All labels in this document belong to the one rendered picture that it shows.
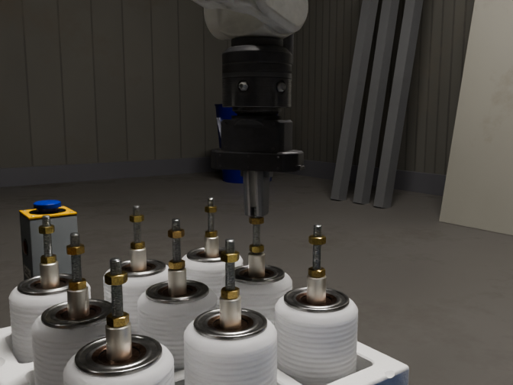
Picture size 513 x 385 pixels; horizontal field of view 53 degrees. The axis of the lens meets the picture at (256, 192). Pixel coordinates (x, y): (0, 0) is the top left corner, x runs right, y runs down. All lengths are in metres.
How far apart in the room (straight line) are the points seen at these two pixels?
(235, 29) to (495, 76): 1.81
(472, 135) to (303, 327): 1.86
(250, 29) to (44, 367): 0.43
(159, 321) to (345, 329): 0.21
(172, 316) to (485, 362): 0.68
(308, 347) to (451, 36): 2.70
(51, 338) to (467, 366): 0.77
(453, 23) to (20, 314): 2.81
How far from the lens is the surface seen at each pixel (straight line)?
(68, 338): 0.56
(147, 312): 0.62
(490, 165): 2.29
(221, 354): 0.51
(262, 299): 0.66
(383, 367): 0.63
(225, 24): 0.67
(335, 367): 0.60
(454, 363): 1.09
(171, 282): 0.63
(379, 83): 2.78
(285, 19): 0.62
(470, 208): 2.32
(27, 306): 0.68
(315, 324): 0.57
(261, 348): 0.52
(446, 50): 3.16
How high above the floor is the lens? 0.46
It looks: 9 degrees down
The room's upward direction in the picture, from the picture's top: straight up
